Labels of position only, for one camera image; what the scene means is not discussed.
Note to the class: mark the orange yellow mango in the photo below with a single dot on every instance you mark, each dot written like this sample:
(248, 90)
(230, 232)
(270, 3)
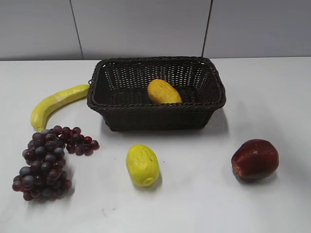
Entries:
(160, 91)

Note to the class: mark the yellow banana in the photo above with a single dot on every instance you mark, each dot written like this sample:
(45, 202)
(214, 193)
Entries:
(50, 104)

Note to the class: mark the purple grape bunch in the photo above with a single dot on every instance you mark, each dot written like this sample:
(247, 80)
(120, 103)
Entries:
(45, 176)

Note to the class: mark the dark red apple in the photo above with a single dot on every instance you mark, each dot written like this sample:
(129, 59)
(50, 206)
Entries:
(255, 159)

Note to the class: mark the yellow lemon fruit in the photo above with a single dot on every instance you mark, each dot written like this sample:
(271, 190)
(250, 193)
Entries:
(142, 165)

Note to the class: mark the black woven basket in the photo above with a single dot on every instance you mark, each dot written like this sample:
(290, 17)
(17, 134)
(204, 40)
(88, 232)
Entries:
(118, 92)

